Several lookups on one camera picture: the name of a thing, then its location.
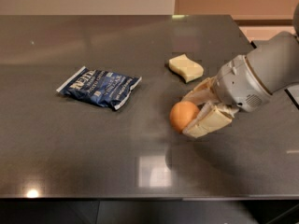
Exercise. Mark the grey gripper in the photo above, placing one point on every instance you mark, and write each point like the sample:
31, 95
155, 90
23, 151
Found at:
239, 84

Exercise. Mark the orange fruit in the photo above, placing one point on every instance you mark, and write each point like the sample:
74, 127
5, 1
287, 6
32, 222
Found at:
182, 113

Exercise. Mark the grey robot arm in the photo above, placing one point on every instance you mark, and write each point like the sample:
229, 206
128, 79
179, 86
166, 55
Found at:
276, 61

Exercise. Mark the pale yellow wavy sponge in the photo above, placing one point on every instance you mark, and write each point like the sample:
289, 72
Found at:
186, 68

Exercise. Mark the blue chip bag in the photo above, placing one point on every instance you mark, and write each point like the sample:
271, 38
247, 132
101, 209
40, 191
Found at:
99, 87

